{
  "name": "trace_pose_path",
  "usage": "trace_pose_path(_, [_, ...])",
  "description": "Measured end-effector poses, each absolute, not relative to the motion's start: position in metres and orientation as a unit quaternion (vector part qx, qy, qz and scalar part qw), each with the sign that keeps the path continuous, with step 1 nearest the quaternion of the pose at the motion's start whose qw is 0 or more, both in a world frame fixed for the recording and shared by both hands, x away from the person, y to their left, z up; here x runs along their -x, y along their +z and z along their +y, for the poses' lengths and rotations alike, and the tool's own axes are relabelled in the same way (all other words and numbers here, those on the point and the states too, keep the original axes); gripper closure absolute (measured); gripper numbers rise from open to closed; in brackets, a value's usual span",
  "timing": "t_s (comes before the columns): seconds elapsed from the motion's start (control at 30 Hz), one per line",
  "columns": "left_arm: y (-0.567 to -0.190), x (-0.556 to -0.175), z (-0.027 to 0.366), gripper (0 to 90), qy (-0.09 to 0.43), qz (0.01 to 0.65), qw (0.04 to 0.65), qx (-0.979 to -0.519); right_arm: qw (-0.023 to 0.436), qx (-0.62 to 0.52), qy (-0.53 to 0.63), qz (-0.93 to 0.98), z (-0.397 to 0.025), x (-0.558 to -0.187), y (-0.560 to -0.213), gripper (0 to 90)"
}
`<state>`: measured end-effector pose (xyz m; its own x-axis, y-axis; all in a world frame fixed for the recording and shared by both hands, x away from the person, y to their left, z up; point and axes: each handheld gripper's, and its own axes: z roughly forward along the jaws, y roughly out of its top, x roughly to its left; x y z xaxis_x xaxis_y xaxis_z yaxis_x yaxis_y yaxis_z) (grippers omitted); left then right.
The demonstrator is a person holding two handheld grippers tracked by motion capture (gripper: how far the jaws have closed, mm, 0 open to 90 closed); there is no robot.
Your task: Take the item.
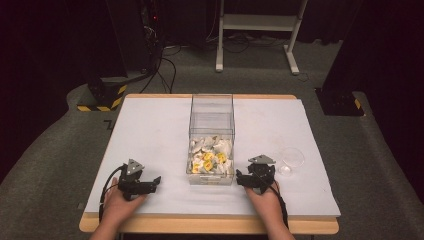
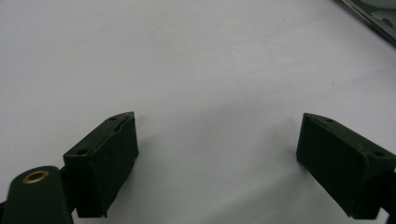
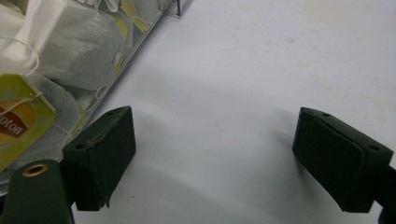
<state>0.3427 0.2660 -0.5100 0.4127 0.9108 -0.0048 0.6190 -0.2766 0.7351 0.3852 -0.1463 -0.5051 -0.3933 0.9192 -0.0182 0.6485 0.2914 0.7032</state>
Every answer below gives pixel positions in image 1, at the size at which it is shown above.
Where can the person's left hand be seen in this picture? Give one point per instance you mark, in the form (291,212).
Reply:
(120,204)

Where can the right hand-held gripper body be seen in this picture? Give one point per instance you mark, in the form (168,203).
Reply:
(261,175)

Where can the person's right hand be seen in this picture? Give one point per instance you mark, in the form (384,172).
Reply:
(265,202)

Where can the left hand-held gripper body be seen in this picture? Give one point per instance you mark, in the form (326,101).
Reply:
(130,183)

